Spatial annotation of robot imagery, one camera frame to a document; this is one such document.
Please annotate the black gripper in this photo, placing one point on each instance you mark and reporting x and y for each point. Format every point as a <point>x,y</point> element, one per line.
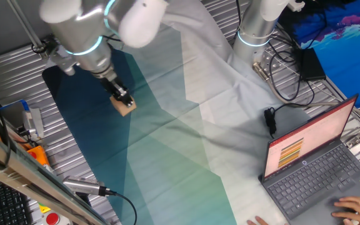
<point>113,86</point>

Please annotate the small wooden cube block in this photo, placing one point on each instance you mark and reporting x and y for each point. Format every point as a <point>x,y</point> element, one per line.
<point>123,110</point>

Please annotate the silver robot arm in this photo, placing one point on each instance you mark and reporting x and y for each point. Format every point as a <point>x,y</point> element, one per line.
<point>86,40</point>

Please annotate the person left hand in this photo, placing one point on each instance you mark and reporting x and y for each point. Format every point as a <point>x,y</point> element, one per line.
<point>258,221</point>

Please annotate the person right hand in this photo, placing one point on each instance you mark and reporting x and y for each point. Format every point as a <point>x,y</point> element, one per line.
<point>356,211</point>

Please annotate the blue green gradient tablecloth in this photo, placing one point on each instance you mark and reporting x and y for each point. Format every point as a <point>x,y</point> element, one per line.
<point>167,140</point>

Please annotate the grey device with blue top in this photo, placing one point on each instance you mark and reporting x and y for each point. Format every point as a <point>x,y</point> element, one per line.
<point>27,120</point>

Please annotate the orange box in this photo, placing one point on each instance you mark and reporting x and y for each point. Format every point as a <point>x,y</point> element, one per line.
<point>39,154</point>

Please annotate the thin metal pole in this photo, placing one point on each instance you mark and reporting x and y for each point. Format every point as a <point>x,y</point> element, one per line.
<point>25,25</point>

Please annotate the red emergency stop button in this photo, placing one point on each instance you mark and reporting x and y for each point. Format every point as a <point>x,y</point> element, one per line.
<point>52,218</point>

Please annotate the black keyboard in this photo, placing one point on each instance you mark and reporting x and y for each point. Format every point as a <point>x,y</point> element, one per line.
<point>3,203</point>

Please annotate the flat black box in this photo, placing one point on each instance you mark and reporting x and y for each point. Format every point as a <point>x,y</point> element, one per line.
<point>312,64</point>

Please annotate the grey open laptop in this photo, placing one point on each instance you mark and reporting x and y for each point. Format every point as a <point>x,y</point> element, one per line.
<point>317,175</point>

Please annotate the blue painted poster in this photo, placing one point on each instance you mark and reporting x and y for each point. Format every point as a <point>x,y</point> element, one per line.
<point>348,47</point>

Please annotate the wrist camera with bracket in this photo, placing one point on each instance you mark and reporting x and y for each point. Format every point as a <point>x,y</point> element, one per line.
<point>61,61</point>

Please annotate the silver camera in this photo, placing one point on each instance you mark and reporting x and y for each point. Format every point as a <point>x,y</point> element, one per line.
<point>81,186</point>

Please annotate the aluminium frame beam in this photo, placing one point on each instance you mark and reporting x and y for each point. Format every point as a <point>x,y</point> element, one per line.
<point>27,178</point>

